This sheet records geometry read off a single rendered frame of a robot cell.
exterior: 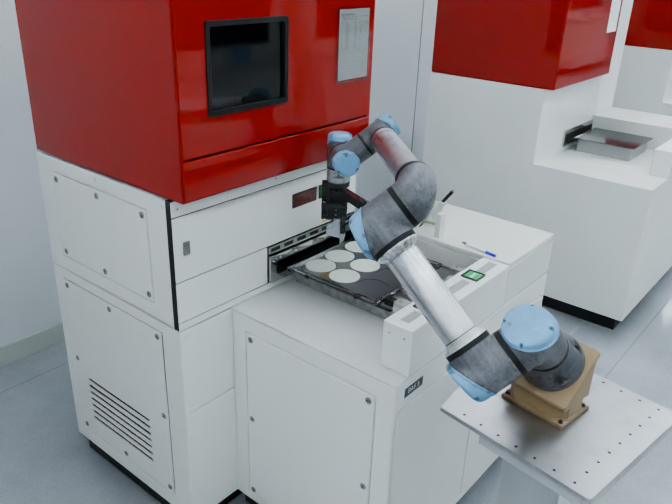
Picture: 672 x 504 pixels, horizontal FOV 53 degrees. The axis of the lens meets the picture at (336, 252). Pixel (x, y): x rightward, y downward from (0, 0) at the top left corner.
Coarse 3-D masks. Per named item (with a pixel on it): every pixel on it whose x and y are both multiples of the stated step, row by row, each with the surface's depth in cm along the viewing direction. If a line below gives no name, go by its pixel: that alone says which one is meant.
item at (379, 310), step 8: (296, 280) 228; (304, 280) 225; (312, 280) 223; (312, 288) 224; (320, 288) 222; (328, 288) 219; (336, 296) 218; (344, 296) 215; (352, 296) 214; (352, 304) 214; (360, 304) 212; (368, 304) 210; (376, 312) 209; (384, 312) 206
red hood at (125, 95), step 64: (64, 0) 184; (128, 0) 166; (192, 0) 161; (256, 0) 176; (320, 0) 195; (64, 64) 194; (128, 64) 174; (192, 64) 166; (256, 64) 184; (320, 64) 203; (64, 128) 204; (128, 128) 183; (192, 128) 172; (256, 128) 190; (320, 128) 212; (192, 192) 178
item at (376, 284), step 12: (348, 240) 242; (324, 252) 232; (360, 252) 233; (300, 264) 222; (336, 264) 223; (348, 264) 223; (384, 264) 224; (432, 264) 226; (324, 276) 215; (360, 276) 216; (372, 276) 216; (384, 276) 216; (348, 288) 208; (360, 288) 208; (372, 288) 208; (384, 288) 209; (396, 288) 209
